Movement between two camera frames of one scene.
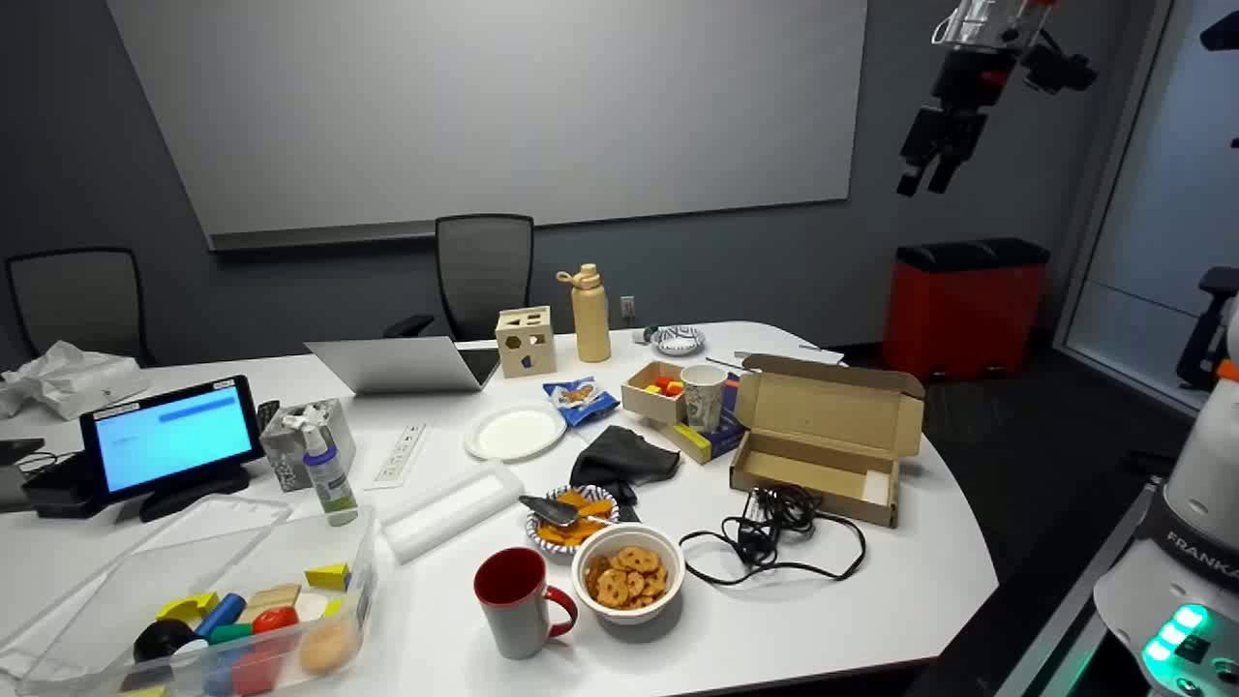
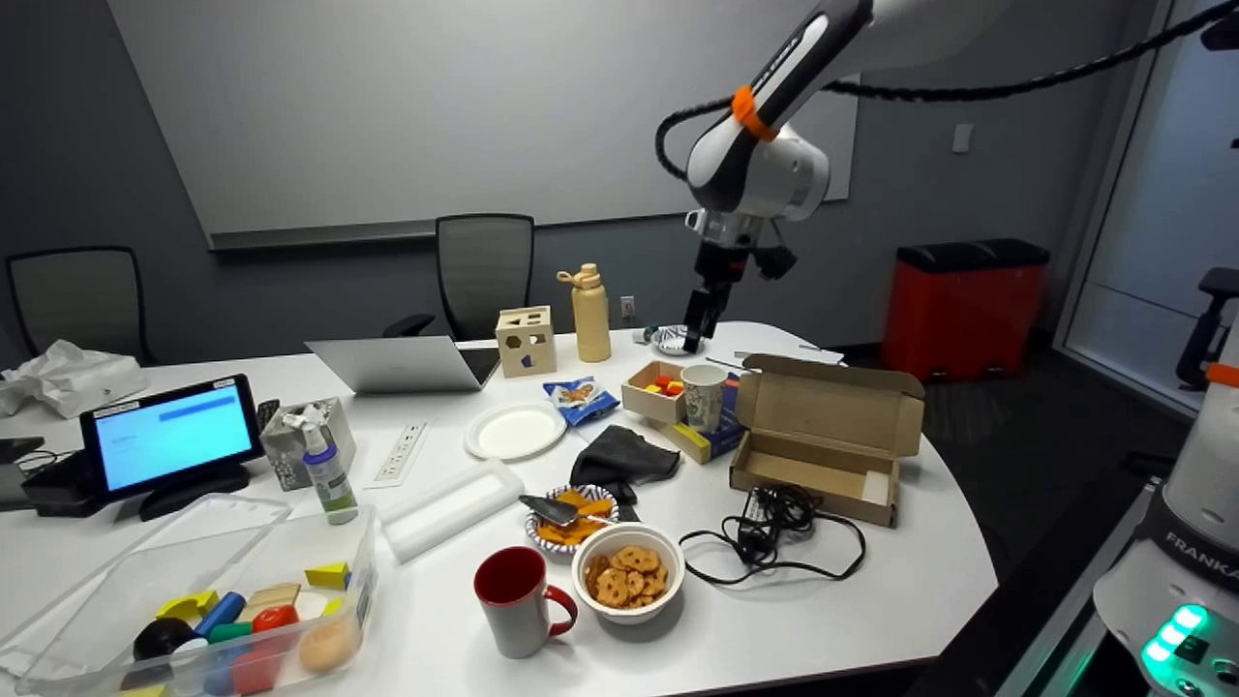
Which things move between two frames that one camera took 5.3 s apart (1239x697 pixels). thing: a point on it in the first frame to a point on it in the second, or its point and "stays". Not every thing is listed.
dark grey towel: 622,459 stays
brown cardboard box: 828,427 stays
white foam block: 449,517 stays
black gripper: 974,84 to 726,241
